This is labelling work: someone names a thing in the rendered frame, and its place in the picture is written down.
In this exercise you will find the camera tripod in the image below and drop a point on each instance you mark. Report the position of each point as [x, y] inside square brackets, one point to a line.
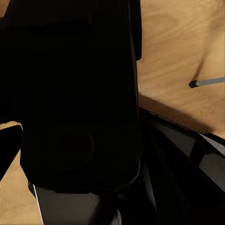
[195, 83]

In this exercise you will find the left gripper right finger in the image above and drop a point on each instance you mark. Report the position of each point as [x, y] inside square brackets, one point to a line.
[183, 193]

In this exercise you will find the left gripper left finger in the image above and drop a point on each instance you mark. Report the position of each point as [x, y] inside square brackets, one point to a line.
[10, 141]

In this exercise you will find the digital camera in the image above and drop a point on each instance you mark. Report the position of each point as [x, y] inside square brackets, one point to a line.
[68, 74]

